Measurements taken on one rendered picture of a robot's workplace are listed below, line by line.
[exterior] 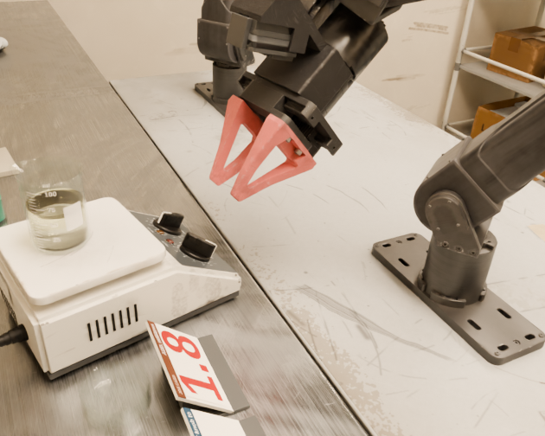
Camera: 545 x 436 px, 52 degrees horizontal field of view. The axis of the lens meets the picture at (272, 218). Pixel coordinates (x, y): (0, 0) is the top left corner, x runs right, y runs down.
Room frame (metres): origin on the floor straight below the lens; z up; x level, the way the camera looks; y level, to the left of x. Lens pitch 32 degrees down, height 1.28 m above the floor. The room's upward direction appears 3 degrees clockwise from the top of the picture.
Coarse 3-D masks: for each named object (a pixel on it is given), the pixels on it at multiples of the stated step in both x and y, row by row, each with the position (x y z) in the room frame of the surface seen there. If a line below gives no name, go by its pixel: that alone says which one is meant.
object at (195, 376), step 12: (156, 324) 0.36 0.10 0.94; (168, 336) 0.36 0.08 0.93; (180, 336) 0.37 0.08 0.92; (168, 348) 0.34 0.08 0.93; (180, 348) 0.35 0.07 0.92; (192, 348) 0.36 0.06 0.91; (180, 360) 0.33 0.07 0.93; (192, 360) 0.34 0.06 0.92; (204, 360) 0.35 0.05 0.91; (180, 372) 0.31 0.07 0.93; (192, 372) 0.32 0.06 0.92; (204, 372) 0.33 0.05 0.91; (192, 384) 0.31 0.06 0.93; (204, 384) 0.32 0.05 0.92; (192, 396) 0.29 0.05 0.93; (204, 396) 0.30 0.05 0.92; (216, 396) 0.31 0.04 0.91
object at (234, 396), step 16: (208, 336) 0.39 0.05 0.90; (160, 352) 0.33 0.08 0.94; (208, 352) 0.37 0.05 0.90; (208, 368) 0.34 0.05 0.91; (224, 368) 0.35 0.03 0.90; (224, 384) 0.33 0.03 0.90; (192, 400) 0.29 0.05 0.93; (224, 400) 0.31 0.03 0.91; (240, 400) 0.31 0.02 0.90; (224, 416) 0.30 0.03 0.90
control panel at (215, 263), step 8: (136, 216) 0.49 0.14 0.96; (144, 216) 0.51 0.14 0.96; (152, 216) 0.52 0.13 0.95; (144, 224) 0.48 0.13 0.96; (152, 224) 0.49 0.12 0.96; (152, 232) 0.47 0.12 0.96; (184, 232) 0.51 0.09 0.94; (160, 240) 0.45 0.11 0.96; (176, 240) 0.47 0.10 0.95; (168, 248) 0.44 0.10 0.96; (176, 248) 0.45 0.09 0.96; (176, 256) 0.43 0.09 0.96; (184, 256) 0.44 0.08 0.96; (216, 256) 0.47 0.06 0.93; (184, 264) 0.42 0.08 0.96; (192, 264) 0.42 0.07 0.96; (200, 264) 0.43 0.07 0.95; (208, 264) 0.44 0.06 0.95; (216, 264) 0.45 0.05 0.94; (224, 264) 0.46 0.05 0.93
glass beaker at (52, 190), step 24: (24, 168) 0.42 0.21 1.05; (48, 168) 0.43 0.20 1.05; (72, 168) 0.43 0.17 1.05; (24, 192) 0.39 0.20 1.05; (48, 192) 0.39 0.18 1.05; (72, 192) 0.40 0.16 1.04; (48, 216) 0.39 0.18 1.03; (72, 216) 0.39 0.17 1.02; (48, 240) 0.38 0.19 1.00; (72, 240) 0.39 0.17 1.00
